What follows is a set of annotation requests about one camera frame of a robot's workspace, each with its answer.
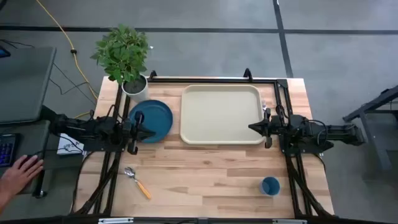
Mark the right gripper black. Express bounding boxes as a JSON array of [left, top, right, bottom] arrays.
[[248, 108, 292, 149]]

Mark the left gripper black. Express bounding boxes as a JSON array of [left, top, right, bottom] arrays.
[[123, 111, 156, 156]]

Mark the blue round plate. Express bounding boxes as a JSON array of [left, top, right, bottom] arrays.
[[128, 99, 174, 144]]

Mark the metal spoon orange handle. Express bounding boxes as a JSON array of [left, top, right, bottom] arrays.
[[124, 167, 152, 200]]

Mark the blue cup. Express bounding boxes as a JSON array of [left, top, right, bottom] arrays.
[[259, 176, 281, 197]]

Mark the person's forearm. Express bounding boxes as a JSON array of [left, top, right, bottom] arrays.
[[0, 189, 12, 214]]

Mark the beige plastic tray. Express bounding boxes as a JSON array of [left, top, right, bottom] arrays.
[[179, 83, 267, 146]]

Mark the white plant pot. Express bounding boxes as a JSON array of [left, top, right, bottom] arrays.
[[121, 73, 150, 103]]

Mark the white printed paper box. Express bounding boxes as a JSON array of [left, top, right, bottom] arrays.
[[57, 133, 85, 156]]

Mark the green leafy plant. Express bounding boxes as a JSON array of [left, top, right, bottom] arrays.
[[90, 24, 150, 85]]

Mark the black metal stand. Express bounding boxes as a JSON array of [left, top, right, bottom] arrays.
[[343, 84, 398, 172]]

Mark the dark grey desk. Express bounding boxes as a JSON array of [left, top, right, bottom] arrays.
[[0, 119, 85, 197]]

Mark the person's hand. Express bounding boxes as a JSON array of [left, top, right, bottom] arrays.
[[0, 154, 45, 197]]

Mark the grey flat panel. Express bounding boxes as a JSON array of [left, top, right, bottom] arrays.
[[0, 45, 57, 124]]

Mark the backlit black keyboard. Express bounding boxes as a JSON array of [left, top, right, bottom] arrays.
[[0, 133, 17, 169]]

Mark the black aluminium rig frame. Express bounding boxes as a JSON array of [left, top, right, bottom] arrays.
[[70, 70, 336, 218]]

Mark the silver metal bracket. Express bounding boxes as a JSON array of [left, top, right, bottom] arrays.
[[98, 217, 134, 224], [272, 218, 308, 224]]

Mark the thin black floor cable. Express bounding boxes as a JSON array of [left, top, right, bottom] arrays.
[[49, 62, 98, 106]]

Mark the yellow cable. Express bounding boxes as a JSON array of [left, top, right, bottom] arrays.
[[35, 0, 99, 119]]

